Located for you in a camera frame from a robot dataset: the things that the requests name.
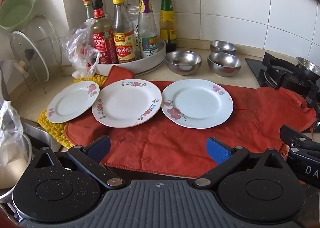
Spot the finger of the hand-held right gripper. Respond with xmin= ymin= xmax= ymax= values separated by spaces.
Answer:
xmin=279 ymin=125 xmax=314 ymax=144
xmin=287 ymin=141 xmax=320 ymax=156

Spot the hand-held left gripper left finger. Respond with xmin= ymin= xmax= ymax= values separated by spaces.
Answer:
xmin=32 ymin=135 xmax=125 ymax=190

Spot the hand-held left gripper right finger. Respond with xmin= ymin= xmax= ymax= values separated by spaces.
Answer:
xmin=194 ymin=137 xmax=287 ymax=189

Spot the small scalloped floral plate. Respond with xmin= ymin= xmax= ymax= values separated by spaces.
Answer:
xmin=47 ymin=81 xmax=100 ymax=124

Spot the large scalloped floral plate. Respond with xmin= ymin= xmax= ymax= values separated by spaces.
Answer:
xmin=161 ymin=79 xmax=234 ymax=129

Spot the round floral rimmed plate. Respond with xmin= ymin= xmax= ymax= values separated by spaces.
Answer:
xmin=92 ymin=79 xmax=162 ymax=128

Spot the stainless steel bowl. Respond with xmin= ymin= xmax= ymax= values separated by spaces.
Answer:
xmin=207 ymin=52 xmax=242 ymax=77
xmin=165 ymin=51 xmax=202 ymax=76
xmin=210 ymin=40 xmax=238 ymax=56

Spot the red cloth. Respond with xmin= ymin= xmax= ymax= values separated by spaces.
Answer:
xmin=65 ymin=64 xmax=317 ymax=178

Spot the yellow chenille mat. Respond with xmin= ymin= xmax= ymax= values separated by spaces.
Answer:
xmin=36 ymin=74 xmax=110 ymax=149

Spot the black gas stove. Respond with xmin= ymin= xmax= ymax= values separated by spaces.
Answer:
xmin=245 ymin=52 xmax=320 ymax=134

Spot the steel sink basin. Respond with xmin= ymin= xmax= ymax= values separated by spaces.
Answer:
xmin=21 ymin=118 xmax=63 ymax=154

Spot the steel pot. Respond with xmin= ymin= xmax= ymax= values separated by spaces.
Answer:
xmin=296 ymin=56 xmax=320 ymax=79

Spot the white plastic bag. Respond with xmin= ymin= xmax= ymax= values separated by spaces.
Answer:
xmin=0 ymin=101 xmax=25 ymax=155

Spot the white two-tier turntable rack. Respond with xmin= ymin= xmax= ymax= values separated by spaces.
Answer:
xmin=81 ymin=0 xmax=167 ymax=77

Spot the clear crumpled plastic bag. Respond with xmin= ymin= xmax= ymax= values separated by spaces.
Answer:
xmin=65 ymin=20 xmax=101 ymax=77

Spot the red label soy sauce bottle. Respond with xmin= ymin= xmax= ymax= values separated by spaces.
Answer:
xmin=90 ymin=0 xmax=118 ymax=65

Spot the yellow cap vinegar bottle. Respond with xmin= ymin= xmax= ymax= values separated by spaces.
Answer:
xmin=112 ymin=0 xmax=137 ymax=64

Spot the white rimmed glass lid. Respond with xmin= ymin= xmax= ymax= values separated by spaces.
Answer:
xmin=10 ymin=31 xmax=50 ymax=83

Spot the large glass pot lid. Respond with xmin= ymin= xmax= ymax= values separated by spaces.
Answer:
xmin=24 ymin=15 xmax=63 ymax=69

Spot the clear purple label bottle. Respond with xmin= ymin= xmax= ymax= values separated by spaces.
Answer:
xmin=138 ymin=0 xmax=159 ymax=59

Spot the yellow green label bottle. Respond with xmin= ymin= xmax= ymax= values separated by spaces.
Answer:
xmin=159 ymin=0 xmax=177 ymax=52

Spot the green plastic bowl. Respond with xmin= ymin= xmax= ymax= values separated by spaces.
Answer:
xmin=0 ymin=0 xmax=37 ymax=36

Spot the wire lid rack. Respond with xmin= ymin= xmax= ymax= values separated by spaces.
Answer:
xmin=21 ymin=55 xmax=66 ymax=94

